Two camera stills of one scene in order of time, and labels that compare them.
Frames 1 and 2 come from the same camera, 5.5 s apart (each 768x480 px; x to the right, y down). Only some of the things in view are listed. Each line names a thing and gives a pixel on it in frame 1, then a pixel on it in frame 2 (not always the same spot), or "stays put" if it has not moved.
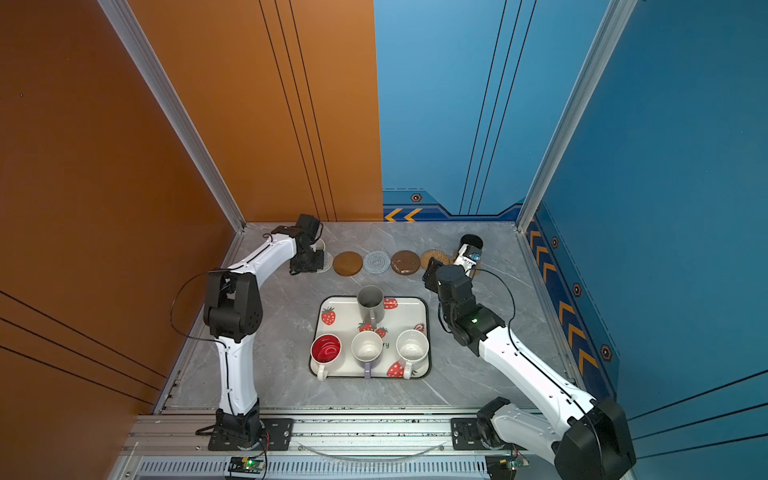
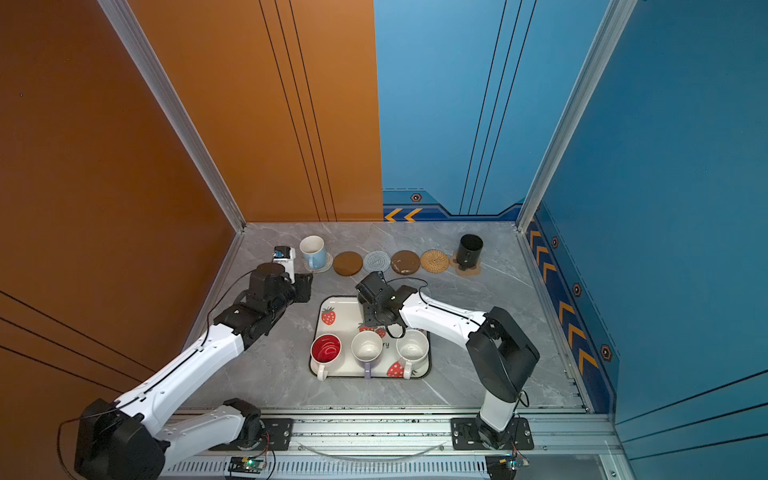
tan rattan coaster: x=432 y=253 stays put
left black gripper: x=319 y=264 → x=303 y=286
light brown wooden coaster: x=348 y=263 stays put
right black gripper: x=431 y=276 → x=366 y=315
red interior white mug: x=325 y=351 stays put
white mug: x=412 y=348 stays put
